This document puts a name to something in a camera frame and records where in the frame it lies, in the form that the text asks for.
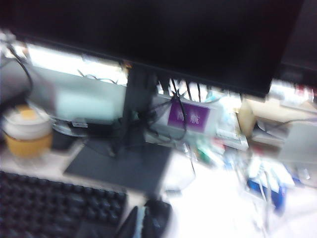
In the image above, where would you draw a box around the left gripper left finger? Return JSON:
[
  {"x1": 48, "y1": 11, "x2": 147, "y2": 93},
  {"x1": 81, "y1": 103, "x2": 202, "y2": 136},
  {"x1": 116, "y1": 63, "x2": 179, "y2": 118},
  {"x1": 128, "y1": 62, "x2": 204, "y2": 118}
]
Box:
[{"x1": 115, "y1": 205, "x2": 141, "y2": 238}]

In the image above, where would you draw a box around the black monitor with dark stand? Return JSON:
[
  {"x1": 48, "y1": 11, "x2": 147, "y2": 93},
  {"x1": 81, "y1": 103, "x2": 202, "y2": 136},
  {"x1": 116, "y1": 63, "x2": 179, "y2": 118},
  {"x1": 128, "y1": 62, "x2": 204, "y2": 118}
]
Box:
[{"x1": 0, "y1": 0, "x2": 305, "y2": 194}]

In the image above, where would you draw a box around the black keyboard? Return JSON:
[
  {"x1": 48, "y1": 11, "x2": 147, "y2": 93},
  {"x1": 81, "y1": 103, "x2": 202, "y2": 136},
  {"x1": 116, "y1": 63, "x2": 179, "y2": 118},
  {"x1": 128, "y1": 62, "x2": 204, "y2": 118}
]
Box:
[{"x1": 0, "y1": 171, "x2": 129, "y2": 238}]

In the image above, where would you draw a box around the dark monitor back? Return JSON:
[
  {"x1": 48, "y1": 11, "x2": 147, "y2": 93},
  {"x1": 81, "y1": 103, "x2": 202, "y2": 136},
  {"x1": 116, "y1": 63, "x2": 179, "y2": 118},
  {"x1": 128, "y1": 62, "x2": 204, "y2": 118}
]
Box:
[{"x1": 271, "y1": 0, "x2": 317, "y2": 86}]

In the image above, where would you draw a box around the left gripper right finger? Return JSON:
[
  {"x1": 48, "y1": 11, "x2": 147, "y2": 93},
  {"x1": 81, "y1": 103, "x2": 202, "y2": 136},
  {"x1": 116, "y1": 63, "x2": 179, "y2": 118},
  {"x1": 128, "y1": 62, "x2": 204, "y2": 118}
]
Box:
[{"x1": 143, "y1": 210, "x2": 165, "y2": 238}]

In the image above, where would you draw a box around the black cable across nameplate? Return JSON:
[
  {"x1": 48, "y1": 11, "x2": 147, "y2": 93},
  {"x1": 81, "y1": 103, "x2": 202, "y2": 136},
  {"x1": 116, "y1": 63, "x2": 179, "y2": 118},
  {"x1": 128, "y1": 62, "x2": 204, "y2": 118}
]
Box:
[{"x1": 138, "y1": 78, "x2": 188, "y2": 142}]

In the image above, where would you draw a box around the black computer mouse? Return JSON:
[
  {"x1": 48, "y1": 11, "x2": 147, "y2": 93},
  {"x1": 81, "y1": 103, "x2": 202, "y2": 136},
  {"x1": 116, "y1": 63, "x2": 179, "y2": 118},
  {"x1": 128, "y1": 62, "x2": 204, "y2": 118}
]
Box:
[{"x1": 143, "y1": 198, "x2": 175, "y2": 238}]

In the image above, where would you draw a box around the light grey desk partition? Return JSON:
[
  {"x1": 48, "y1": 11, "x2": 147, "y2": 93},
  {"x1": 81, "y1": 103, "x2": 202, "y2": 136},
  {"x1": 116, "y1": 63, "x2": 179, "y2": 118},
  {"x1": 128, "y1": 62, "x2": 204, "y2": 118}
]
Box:
[{"x1": 27, "y1": 49, "x2": 127, "y2": 124}]

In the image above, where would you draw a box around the paper cup with yellow sleeve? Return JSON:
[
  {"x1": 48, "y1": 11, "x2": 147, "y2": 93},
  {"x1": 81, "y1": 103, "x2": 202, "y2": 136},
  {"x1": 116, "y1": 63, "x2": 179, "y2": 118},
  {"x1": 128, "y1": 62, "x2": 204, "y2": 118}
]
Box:
[{"x1": 1, "y1": 105, "x2": 54, "y2": 160}]

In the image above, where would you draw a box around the purple name sign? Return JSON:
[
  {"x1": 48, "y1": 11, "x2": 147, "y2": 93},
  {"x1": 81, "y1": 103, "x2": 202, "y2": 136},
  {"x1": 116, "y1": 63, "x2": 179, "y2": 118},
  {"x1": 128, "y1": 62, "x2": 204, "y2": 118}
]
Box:
[{"x1": 151, "y1": 95, "x2": 223, "y2": 137}]

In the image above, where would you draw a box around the blue and white box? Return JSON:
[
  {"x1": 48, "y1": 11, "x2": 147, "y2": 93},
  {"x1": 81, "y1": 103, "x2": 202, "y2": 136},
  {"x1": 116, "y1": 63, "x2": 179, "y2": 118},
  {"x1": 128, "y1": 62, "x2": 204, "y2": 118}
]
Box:
[{"x1": 245, "y1": 158, "x2": 296, "y2": 209}]

